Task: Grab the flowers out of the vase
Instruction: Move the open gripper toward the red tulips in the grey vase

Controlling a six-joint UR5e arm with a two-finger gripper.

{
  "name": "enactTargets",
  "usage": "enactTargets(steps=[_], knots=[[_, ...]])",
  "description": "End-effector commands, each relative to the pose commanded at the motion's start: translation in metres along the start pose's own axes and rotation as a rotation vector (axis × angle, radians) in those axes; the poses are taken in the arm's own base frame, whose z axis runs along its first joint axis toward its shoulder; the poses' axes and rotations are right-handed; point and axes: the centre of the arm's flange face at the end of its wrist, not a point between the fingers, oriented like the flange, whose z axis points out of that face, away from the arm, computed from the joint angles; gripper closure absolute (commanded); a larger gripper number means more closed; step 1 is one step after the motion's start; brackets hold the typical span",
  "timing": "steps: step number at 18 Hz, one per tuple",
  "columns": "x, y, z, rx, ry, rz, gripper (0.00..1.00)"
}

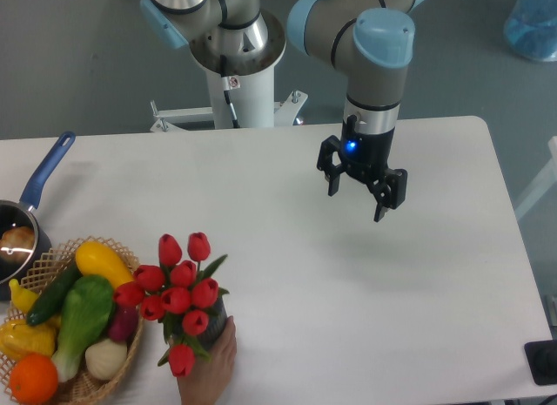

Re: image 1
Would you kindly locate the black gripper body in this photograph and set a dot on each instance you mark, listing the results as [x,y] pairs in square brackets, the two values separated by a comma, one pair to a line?
[364,156]

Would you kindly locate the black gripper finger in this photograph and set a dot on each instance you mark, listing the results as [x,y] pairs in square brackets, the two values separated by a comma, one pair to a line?
[389,191]
[325,163]

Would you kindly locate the dark ribbed vase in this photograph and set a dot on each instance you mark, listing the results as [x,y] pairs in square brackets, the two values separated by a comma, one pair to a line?
[216,326]

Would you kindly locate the red tulip bouquet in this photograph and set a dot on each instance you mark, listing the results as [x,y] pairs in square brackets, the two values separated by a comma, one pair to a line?
[178,293]

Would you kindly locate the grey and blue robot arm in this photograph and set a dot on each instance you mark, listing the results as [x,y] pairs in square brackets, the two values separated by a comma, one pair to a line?
[369,41]

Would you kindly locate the person's hand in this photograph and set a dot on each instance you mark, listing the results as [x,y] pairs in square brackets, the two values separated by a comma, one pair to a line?
[208,379]

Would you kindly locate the blue plastic bag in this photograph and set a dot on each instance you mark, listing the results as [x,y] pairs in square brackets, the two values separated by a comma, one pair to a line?
[530,29]

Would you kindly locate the black device at table edge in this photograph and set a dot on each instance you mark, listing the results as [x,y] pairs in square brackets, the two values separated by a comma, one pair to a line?
[541,358]

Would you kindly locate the yellow squash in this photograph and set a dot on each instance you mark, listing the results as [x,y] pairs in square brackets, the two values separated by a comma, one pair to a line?
[93,257]

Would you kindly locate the purple red onion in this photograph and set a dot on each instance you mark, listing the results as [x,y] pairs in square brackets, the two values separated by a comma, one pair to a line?
[123,324]

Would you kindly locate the green bok choy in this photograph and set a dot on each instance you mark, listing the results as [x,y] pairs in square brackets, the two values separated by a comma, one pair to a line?
[86,311]

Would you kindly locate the white garlic bulb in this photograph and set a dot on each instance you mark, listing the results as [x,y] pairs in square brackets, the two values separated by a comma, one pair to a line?
[105,358]

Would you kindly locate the green cucumber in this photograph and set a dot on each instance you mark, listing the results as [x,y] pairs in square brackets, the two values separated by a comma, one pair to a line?
[51,300]

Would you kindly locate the bread roll in pan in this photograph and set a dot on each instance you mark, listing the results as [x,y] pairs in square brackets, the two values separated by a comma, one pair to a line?
[17,244]

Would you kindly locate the yellow banana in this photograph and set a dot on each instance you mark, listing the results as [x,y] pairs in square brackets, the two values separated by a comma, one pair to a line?
[21,297]

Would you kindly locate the yellow bell pepper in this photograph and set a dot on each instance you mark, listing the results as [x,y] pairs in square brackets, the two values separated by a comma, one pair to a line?
[18,339]

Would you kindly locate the orange fruit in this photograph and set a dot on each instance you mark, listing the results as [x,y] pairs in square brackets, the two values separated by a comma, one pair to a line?
[33,380]

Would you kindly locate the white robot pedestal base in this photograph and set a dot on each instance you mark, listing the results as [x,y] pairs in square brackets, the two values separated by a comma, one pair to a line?
[239,68]

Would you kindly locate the white frame at right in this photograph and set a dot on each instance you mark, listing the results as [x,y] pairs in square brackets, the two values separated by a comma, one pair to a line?
[544,180]

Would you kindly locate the blue handled saucepan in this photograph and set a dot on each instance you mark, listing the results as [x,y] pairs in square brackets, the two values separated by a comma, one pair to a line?
[21,213]

